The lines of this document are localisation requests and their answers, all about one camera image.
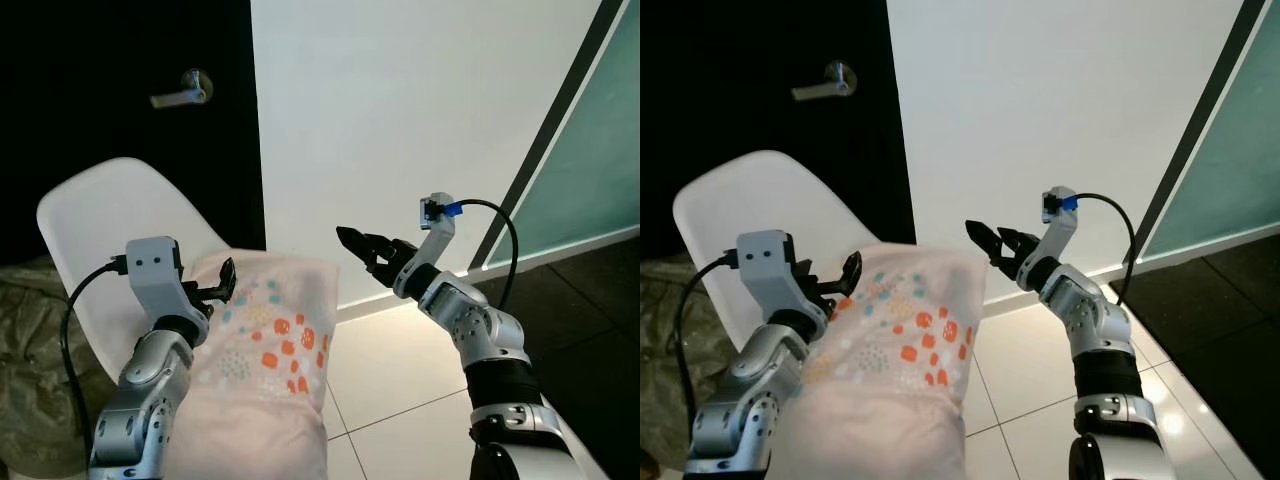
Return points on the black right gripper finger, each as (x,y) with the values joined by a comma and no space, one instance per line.
(1014,237)
(988,240)
(385,242)
(360,245)

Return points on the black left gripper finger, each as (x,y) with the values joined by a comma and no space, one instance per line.
(853,275)
(229,278)

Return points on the white plastic shell chair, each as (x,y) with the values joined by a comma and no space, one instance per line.
(730,210)
(90,230)

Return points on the pink pillow with orange dots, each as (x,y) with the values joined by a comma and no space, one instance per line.
(900,420)
(270,400)

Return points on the olive green cloth heap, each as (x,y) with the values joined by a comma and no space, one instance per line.
(25,380)
(655,380)

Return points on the black door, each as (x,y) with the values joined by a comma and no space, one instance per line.
(720,40)
(80,50)

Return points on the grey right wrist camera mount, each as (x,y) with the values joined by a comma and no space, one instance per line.
(437,235)
(1060,230)

